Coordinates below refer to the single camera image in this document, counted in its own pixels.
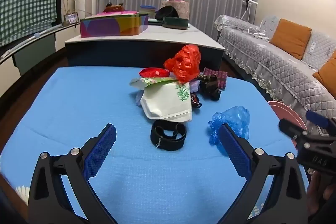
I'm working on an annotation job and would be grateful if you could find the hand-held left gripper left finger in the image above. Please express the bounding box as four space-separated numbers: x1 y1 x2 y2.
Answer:
28 123 117 224

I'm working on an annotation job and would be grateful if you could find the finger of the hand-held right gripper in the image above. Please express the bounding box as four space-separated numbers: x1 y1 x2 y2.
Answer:
306 109 336 136
279 118 309 142

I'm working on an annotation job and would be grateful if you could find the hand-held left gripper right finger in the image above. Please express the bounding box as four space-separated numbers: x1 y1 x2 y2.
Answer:
218 123 310 224

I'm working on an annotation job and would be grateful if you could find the pink waste bin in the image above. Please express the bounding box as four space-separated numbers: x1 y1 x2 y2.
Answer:
267 101 309 147

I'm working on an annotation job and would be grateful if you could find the blue plastic bag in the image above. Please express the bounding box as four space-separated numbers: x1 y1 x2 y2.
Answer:
208 106 250 146

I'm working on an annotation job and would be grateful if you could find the small black red wrapper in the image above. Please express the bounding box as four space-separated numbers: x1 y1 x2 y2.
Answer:
190 94 202 108

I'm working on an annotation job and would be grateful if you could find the black elastic strap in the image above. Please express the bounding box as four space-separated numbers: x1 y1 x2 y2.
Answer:
150 119 187 151

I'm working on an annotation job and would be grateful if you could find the dark brown wrapper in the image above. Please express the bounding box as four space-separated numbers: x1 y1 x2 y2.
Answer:
197 74 222 101

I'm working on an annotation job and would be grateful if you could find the maroon patterned packet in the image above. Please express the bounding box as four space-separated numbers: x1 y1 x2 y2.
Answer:
202 68 228 90

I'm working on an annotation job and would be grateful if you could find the white paper bag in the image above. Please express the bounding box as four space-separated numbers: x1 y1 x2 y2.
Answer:
140 81 193 122

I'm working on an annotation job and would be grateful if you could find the green floral packet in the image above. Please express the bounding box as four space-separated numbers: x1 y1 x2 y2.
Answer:
129 76 179 89

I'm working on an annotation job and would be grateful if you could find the red snack packet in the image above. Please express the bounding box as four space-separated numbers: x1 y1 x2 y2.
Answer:
139 68 171 79

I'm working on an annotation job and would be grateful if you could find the red plastic bag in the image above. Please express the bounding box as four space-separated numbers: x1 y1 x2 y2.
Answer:
163 45 202 83

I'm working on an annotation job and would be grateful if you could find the person's right hand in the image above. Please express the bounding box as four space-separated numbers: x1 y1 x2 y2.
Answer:
306 174 336 218

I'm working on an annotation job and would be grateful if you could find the orange cushion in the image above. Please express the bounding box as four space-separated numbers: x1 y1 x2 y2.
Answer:
269 18 313 60
312 52 336 89

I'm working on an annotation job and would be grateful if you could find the blue tablecloth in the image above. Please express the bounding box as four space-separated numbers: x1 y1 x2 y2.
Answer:
0 66 310 224

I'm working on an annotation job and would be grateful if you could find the grey quilted sofa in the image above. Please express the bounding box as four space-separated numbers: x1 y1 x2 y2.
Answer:
214 14 336 135

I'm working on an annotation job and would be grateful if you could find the television stand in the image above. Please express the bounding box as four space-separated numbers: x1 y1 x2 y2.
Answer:
0 21 80 77

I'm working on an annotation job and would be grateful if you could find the multicoloured box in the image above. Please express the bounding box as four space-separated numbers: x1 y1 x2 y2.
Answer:
79 11 149 38

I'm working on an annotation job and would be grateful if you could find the white top coffee table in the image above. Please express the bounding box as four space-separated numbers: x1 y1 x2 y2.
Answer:
64 22 226 75

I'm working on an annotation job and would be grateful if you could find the white rod with blue tip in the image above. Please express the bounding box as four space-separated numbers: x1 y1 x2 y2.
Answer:
5 24 62 52

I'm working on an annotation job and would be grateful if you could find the green round tin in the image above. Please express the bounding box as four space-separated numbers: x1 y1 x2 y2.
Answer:
162 16 189 30

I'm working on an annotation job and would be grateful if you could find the pink quilted basket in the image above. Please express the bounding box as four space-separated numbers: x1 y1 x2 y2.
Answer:
161 0 190 20

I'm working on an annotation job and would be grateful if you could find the black television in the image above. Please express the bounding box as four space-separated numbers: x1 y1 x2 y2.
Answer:
0 0 63 56

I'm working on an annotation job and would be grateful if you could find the green checked cloth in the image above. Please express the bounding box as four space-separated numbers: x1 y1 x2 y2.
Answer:
0 0 58 47

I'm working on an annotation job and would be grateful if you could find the small photo frame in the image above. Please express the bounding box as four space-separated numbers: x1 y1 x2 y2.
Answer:
63 12 79 25

